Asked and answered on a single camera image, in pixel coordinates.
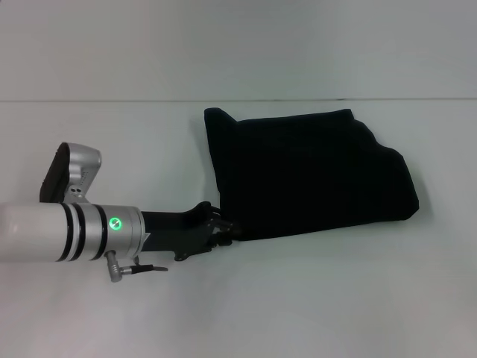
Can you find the black t-shirt with FREE print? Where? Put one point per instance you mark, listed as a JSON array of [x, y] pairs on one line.
[[305, 175]]

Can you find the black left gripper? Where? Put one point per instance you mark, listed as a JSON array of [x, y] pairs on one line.
[[179, 231]]

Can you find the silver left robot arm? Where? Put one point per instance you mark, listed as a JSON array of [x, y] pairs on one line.
[[67, 223]]

